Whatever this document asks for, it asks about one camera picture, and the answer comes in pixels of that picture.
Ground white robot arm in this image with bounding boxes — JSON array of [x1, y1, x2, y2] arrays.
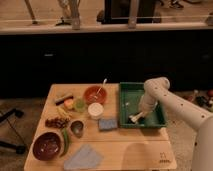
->
[[139, 77, 213, 171]]

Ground green plastic tray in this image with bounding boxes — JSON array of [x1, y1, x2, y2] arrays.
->
[[119, 82, 166, 128]]

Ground blue sponge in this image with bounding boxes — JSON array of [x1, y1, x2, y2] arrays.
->
[[98, 119, 118, 131]]

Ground white spoon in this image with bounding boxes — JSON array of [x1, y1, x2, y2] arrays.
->
[[94, 78, 107, 99]]

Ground white round container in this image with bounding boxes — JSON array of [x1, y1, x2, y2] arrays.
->
[[88, 103, 104, 120]]

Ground orange bowl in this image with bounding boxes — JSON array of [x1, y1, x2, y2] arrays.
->
[[83, 85, 107, 104]]

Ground light green cup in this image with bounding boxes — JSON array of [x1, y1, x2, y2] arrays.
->
[[73, 98, 86, 113]]

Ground dark brown eraser block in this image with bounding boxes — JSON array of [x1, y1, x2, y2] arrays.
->
[[54, 95, 73, 105]]

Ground orange fruit toy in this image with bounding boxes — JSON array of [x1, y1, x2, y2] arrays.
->
[[64, 99, 74, 110]]

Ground grey blue cloth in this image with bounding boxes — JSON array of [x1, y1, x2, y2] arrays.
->
[[63, 144, 103, 171]]

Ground yellow corn toy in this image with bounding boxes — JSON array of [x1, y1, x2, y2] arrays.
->
[[57, 106, 72, 120]]

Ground dark red grapes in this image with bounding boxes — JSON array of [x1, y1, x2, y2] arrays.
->
[[45, 117, 69, 129]]

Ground dark red bowl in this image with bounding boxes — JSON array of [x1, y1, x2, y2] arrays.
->
[[33, 132, 61, 161]]

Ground black chair base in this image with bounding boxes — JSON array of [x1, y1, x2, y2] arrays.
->
[[0, 108, 28, 155]]

